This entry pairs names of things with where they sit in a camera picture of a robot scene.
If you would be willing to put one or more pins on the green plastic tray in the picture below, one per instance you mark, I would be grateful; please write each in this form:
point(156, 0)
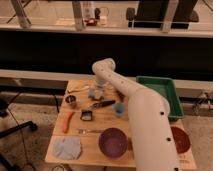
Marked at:
point(166, 88)

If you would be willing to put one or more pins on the black office chair base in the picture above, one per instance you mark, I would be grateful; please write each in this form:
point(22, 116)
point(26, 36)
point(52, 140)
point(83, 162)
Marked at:
point(4, 110)

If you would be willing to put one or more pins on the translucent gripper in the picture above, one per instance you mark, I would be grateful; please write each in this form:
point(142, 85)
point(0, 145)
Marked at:
point(100, 86)

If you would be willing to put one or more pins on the small metal cup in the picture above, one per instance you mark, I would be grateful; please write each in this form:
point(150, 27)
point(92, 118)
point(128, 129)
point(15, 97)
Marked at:
point(71, 100)

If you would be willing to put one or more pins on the blue sponge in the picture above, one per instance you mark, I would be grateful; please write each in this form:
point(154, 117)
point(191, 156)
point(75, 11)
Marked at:
point(96, 94)

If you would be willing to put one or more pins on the yellow banana toy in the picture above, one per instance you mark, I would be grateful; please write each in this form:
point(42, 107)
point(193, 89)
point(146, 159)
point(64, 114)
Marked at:
point(78, 89)

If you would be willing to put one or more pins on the small blue cup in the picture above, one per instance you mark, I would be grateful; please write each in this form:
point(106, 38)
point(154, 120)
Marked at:
point(119, 109)

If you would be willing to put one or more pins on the purple bowl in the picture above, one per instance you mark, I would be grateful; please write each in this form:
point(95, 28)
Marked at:
point(113, 142)

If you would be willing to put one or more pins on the blue folded cloth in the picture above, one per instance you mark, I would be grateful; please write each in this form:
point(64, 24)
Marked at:
point(67, 148)

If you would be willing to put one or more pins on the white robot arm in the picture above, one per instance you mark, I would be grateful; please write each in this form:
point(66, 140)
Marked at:
point(153, 144)

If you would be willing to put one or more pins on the orange carrot toy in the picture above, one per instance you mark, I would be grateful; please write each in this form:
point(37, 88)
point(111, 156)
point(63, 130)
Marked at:
point(66, 122)

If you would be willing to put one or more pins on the red-brown bowl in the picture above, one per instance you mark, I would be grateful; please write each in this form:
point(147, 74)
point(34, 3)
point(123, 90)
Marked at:
point(181, 139)

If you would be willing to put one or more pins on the dark grape bunch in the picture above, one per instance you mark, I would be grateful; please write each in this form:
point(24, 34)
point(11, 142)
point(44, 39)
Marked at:
point(120, 96)

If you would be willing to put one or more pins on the silver fork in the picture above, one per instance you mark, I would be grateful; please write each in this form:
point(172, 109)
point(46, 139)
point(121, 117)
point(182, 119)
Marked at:
point(86, 131)

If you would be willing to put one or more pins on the black monitor on counter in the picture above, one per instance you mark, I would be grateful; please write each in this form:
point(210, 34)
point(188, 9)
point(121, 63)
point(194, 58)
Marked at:
point(151, 13)

